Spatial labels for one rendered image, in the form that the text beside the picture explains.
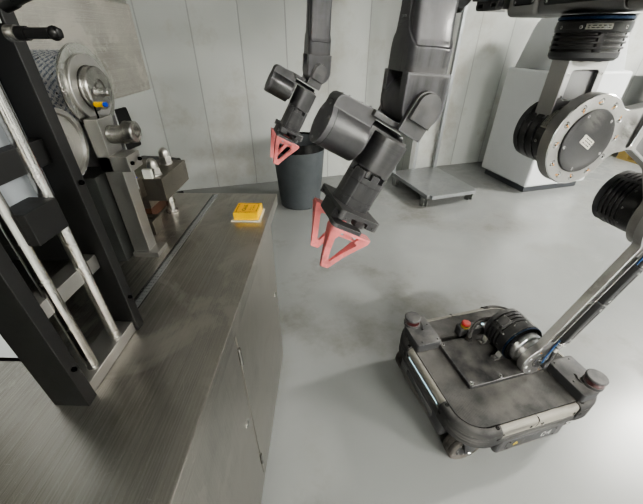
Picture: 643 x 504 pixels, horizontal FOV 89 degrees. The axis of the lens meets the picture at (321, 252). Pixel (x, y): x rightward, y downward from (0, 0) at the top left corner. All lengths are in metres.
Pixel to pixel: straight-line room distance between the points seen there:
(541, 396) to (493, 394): 0.17
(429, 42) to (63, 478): 0.66
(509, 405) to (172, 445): 1.17
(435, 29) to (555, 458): 1.55
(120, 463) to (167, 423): 0.06
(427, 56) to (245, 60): 3.07
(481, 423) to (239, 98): 3.12
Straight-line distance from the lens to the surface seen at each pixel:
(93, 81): 0.81
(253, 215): 0.93
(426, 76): 0.45
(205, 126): 3.54
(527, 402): 1.48
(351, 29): 3.66
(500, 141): 4.14
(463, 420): 1.34
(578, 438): 1.81
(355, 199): 0.46
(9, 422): 0.65
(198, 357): 0.59
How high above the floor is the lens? 1.33
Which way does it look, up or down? 33 degrees down
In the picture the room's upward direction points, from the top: straight up
